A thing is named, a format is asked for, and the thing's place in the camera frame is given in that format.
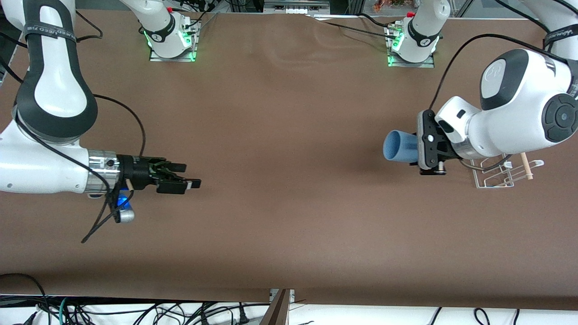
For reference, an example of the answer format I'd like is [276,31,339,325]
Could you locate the blue plastic cup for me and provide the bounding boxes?
[383,130,420,163]

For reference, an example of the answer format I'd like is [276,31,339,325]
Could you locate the thick black floor cable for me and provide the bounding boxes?
[0,273,51,325]

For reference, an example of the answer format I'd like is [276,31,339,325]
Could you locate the tangled black floor cables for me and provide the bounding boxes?
[68,302,271,325]

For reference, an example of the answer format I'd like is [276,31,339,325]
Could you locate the white wire cup rack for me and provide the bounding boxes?
[470,153,545,189]

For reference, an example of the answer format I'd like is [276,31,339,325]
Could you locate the black cable on table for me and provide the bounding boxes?
[312,13,398,39]

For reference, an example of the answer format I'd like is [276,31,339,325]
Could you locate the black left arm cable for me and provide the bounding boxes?
[427,0,578,172]

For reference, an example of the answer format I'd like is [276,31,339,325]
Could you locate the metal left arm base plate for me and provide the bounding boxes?
[387,23,437,68]

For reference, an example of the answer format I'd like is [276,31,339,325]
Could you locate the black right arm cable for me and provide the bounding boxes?
[0,9,148,244]

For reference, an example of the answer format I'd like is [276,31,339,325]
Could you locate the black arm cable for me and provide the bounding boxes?
[0,9,148,244]
[427,0,578,172]

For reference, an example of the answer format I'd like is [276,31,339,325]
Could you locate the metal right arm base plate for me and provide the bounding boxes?
[149,19,200,62]

